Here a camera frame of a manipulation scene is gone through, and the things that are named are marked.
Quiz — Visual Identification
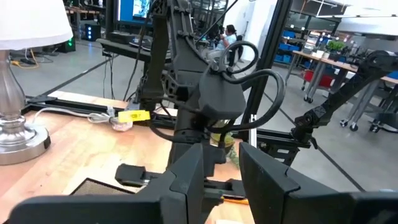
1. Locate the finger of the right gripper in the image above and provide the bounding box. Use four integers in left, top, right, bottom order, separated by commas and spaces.
203, 198, 224, 222

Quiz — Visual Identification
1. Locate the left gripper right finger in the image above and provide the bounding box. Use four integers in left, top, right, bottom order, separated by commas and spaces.
238, 142, 398, 224

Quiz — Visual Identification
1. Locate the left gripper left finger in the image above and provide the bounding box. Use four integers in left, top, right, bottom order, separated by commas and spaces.
9, 142, 205, 224

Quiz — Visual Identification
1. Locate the black mesh desk organizer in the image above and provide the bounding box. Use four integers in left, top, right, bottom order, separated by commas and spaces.
70, 177, 137, 197

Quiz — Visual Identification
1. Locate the black office chair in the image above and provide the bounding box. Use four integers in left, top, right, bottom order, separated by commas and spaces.
228, 34, 245, 68

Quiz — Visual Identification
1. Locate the potted green succulent plant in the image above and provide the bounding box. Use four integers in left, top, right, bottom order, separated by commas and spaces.
210, 119, 241, 170

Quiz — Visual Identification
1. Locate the black desk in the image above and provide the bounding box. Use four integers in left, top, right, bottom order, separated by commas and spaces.
96, 30, 175, 63

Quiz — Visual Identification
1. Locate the red storage bin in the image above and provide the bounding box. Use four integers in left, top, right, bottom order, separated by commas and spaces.
303, 68, 335, 88

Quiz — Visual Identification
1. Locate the black device with green light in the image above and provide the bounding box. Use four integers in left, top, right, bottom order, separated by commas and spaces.
57, 36, 76, 54

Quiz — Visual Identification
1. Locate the wooden workshop table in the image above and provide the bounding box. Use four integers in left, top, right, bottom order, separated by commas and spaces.
290, 49, 398, 131

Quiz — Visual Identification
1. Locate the black speaker with blue lights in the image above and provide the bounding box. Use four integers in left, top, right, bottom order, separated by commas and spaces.
84, 23, 102, 42

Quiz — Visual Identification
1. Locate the green plant in pot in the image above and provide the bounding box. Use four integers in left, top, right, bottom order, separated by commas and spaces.
325, 39, 346, 62

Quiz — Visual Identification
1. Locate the shelf with blue bins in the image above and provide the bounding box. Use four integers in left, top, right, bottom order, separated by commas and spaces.
273, 29, 296, 65

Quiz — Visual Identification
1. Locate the large blue screen monitor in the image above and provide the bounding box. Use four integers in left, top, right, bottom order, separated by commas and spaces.
116, 0, 158, 26

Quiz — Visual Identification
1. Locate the person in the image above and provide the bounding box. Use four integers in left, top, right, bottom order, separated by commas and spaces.
207, 24, 238, 60

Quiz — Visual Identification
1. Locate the white shade silver table lamp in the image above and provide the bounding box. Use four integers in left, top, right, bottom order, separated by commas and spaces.
0, 0, 74, 166

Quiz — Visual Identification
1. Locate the yellow cable tag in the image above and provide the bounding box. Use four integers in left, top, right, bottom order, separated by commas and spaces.
118, 110, 151, 123

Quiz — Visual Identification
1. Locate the white lamp cord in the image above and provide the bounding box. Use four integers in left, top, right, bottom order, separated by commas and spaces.
30, 105, 134, 131

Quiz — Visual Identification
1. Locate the silver frame bracket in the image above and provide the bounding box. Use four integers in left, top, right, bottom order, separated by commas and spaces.
249, 114, 257, 147

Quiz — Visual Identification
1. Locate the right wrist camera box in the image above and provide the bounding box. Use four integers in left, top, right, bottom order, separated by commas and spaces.
198, 72, 247, 121

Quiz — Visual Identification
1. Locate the black right camera cable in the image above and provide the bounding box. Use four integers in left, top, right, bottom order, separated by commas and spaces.
205, 40, 286, 135

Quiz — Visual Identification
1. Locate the black aluminium table frame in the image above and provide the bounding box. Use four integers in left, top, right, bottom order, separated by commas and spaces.
21, 0, 398, 167

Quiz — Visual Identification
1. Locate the yellow hanging cable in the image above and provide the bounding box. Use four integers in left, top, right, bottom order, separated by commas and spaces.
10, 49, 40, 70

